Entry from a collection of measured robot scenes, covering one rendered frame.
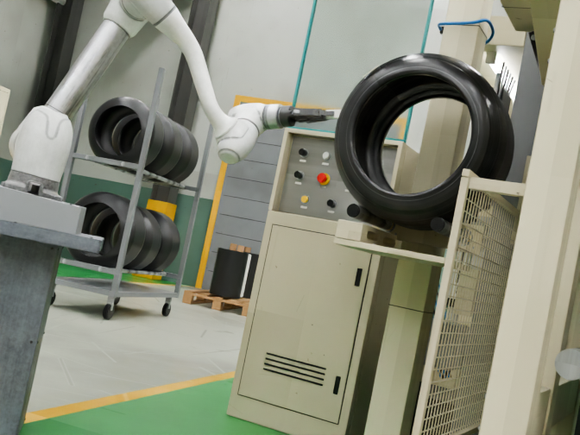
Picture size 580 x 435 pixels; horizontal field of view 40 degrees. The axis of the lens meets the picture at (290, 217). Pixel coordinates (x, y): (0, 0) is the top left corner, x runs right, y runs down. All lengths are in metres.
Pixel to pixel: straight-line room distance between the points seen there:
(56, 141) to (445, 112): 1.34
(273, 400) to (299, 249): 0.64
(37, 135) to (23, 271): 0.42
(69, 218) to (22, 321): 0.35
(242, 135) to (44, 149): 0.66
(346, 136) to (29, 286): 1.09
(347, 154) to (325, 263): 0.83
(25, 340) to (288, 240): 1.30
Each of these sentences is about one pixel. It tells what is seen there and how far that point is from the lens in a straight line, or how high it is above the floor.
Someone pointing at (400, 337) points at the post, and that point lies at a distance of 2.84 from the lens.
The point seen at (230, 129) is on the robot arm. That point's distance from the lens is 2.72.
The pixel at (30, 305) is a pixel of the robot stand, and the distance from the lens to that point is 2.53.
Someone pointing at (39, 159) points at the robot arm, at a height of 0.85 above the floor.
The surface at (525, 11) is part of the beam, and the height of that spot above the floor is 1.64.
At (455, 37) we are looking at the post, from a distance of 2.98.
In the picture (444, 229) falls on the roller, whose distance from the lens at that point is 2.46.
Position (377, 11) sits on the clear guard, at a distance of 3.51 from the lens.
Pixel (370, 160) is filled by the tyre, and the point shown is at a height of 1.11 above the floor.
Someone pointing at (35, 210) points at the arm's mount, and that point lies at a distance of 2.44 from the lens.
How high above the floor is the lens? 0.70
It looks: 3 degrees up
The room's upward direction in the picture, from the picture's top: 12 degrees clockwise
